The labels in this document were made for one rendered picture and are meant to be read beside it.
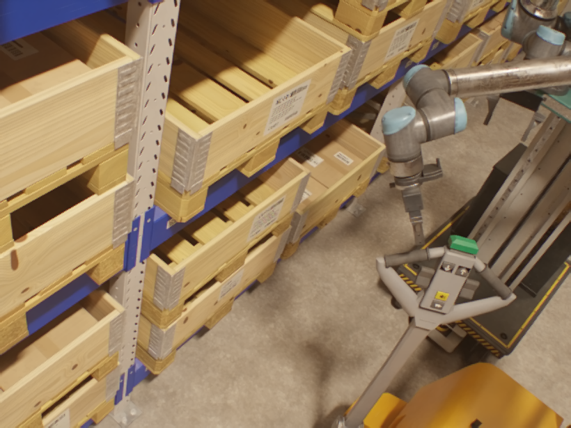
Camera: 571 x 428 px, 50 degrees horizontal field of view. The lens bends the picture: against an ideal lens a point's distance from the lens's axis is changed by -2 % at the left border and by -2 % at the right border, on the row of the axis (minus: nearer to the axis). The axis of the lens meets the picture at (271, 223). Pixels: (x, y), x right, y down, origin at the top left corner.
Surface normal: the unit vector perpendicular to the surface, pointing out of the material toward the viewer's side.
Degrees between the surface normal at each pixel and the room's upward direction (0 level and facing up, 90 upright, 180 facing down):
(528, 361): 0
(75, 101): 90
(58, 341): 0
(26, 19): 90
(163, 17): 90
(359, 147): 90
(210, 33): 0
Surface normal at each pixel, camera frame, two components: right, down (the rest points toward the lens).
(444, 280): -0.08, 0.48
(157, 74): 0.76, 0.57
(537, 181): -0.66, 0.43
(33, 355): 0.22, -0.67
